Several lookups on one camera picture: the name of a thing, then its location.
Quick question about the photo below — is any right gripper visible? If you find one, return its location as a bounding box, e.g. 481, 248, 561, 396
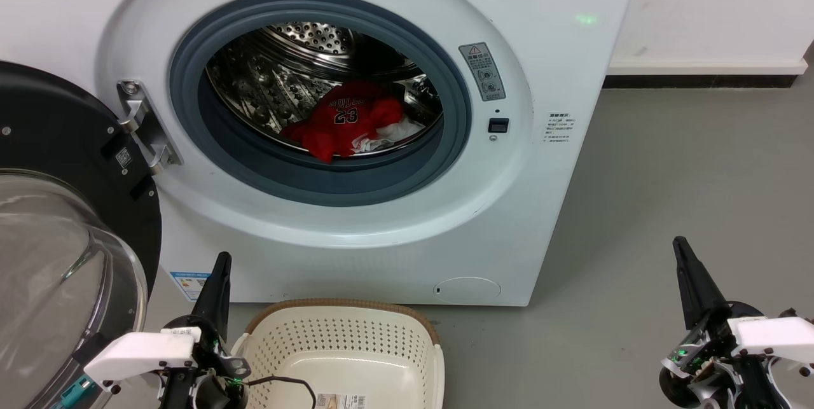
659, 236, 796, 409

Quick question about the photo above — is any white garment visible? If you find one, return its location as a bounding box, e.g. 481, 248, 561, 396
352, 118, 425, 155

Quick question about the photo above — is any chrome door hinge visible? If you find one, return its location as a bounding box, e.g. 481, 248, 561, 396
117, 80, 183, 175

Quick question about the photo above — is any red number 23 jersey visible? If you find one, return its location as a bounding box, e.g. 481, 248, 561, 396
280, 81, 404, 164

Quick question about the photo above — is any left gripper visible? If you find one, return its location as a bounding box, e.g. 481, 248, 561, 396
159, 252, 252, 409

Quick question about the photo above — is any grey warning sticker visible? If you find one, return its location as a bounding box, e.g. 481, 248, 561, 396
459, 42, 507, 102

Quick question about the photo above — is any thin black left gripper cable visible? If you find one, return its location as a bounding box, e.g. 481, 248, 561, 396
244, 375, 317, 409

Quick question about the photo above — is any white front-load washing machine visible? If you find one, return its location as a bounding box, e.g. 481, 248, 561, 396
0, 0, 643, 307

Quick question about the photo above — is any black washer door with glass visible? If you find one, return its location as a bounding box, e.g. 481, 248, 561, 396
0, 61, 162, 409

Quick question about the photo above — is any stainless steel washing machine drum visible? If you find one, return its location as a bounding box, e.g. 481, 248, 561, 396
205, 22, 443, 158

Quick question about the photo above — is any round filter cover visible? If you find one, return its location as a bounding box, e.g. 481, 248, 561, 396
433, 277, 502, 305

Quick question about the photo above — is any grey rubber door gasket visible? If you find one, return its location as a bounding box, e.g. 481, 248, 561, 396
169, 0, 473, 207

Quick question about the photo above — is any white wall baseboard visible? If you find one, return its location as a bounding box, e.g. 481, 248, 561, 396
607, 58, 809, 76

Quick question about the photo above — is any small text sticker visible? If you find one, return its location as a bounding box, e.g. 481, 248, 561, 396
544, 111, 578, 144

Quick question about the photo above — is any cream plastic laundry basket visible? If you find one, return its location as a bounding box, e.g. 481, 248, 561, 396
230, 298, 445, 409

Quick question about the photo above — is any blue and white label sticker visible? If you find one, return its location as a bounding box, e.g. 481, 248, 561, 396
170, 271, 211, 302

